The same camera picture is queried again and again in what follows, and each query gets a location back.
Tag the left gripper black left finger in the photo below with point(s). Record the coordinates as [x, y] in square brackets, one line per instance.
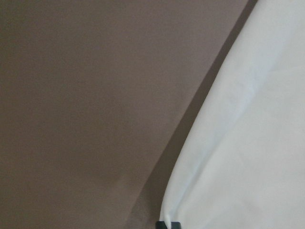
[160, 225]

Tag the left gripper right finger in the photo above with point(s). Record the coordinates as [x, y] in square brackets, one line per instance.
[175, 225]

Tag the cream long-sleeve cat shirt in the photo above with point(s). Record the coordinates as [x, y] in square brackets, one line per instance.
[242, 165]

